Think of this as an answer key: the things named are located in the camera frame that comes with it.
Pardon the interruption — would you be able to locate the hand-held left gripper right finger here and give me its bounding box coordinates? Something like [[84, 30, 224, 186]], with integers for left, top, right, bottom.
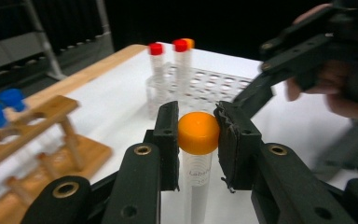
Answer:
[[213, 100, 263, 193]]

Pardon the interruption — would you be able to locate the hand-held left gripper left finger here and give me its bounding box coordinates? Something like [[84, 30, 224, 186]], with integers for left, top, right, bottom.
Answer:
[[144, 100, 181, 192]]

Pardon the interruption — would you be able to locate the orange cap test tube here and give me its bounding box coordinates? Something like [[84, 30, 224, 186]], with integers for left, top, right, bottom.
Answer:
[[176, 111, 222, 224], [183, 37, 197, 78]]

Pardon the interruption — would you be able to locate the clear acrylic test tube rack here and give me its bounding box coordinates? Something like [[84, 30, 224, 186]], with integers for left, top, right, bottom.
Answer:
[[145, 61, 254, 119]]

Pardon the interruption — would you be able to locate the wooden test tube rack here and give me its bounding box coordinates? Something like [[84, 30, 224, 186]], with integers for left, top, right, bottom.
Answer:
[[0, 94, 114, 224]]

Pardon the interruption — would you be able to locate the red cap test tube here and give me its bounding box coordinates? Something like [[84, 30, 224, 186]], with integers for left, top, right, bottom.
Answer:
[[148, 42, 166, 108], [172, 38, 190, 104]]

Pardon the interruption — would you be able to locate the grey metal shelf rack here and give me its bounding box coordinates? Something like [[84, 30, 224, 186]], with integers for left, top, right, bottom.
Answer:
[[0, 0, 116, 94]]

